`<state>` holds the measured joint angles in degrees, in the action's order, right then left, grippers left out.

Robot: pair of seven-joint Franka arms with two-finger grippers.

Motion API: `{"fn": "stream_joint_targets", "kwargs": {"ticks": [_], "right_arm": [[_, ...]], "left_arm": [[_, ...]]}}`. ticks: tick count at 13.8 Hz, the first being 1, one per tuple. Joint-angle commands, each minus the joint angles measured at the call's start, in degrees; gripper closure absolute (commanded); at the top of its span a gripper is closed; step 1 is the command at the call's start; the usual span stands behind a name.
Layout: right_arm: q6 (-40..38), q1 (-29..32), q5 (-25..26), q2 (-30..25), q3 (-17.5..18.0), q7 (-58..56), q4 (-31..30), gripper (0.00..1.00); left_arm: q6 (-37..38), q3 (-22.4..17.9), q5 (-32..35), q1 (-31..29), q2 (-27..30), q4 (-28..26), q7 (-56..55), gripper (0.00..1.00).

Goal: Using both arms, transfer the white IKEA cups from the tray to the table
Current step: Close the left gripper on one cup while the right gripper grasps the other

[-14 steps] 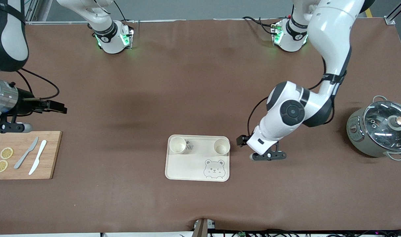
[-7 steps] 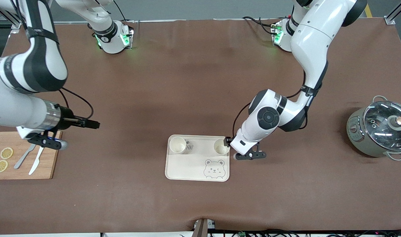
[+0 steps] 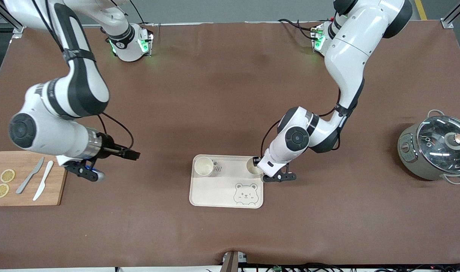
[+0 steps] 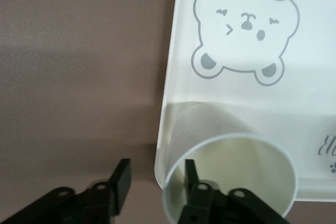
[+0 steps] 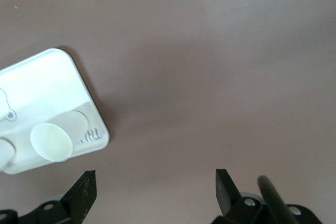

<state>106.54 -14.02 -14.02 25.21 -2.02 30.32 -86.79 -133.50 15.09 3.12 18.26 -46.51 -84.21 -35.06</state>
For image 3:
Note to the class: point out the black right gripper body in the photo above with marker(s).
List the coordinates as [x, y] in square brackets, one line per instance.
[108, 146]

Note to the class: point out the white IKEA cup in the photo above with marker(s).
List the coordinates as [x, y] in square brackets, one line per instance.
[252, 170]
[203, 166]

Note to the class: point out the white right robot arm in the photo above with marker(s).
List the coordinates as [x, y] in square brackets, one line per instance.
[45, 113]

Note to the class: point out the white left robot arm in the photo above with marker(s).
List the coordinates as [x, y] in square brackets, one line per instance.
[347, 56]

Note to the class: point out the cream bear print tray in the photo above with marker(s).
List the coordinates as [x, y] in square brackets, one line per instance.
[222, 192]

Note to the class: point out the white plastic knife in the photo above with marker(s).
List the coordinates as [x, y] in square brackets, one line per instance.
[45, 177]

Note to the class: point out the brown table cover mat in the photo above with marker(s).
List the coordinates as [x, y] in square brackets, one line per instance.
[230, 94]

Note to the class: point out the grey plastic knife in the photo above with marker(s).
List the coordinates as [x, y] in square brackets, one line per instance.
[30, 176]

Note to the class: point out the bamboo cutting board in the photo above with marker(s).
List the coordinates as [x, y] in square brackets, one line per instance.
[26, 198]

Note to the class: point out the lemon slice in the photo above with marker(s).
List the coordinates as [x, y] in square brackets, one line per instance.
[7, 175]
[1, 190]

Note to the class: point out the sage green electric pot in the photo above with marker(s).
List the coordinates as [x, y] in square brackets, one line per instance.
[411, 160]

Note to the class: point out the glass pot lid with knob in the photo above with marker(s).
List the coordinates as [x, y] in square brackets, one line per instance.
[434, 139]

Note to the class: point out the brown post with grey bracket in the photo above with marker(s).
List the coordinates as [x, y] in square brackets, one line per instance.
[230, 262]

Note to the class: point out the aluminium frame post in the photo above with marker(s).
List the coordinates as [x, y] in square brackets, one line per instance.
[11, 22]
[451, 19]

